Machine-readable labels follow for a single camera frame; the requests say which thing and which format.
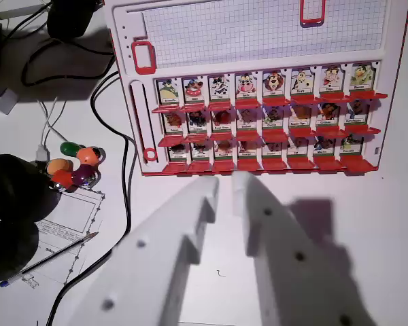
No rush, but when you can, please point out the printed paper sheet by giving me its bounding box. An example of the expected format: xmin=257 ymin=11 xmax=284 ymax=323
xmin=0 ymin=185 xmax=107 ymax=290

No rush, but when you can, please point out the ballpoint pen with blue cap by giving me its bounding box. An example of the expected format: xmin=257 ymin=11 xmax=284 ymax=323
xmin=0 ymin=232 xmax=100 ymax=288

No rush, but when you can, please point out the colourful bead toy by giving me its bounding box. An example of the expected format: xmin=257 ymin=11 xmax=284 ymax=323
xmin=46 ymin=141 xmax=107 ymax=192

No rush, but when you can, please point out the large black rounded object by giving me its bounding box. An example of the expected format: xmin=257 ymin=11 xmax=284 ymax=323
xmin=0 ymin=153 xmax=61 ymax=283

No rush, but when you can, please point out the small white box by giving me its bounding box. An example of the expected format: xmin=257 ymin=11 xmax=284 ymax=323
xmin=0 ymin=87 xmax=20 ymax=115

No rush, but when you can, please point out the red and white game board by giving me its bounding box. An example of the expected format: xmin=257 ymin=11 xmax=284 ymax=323
xmin=103 ymin=0 xmax=408 ymax=178

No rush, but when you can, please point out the black box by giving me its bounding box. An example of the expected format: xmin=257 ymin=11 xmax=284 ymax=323
xmin=46 ymin=0 xmax=105 ymax=39

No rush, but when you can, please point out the thick black cable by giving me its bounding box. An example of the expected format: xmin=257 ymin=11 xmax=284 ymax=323
xmin=122 ymin=134 xmax=139 ymax=238
xmin=46 ymin=69 xmax=134 ymax=326

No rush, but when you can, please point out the white cable with plug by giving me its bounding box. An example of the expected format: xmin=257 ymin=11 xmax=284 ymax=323
xmin=35 ymin=96 xmax=71 ymax=164

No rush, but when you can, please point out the looped black cable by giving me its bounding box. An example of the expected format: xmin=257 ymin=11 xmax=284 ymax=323
xmin=20 ymin=36 xmax=118 ymax=88

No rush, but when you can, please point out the thin black cable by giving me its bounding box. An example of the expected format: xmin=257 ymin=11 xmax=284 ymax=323
xmin=0 ymin=0 xmax=54 ymax=45

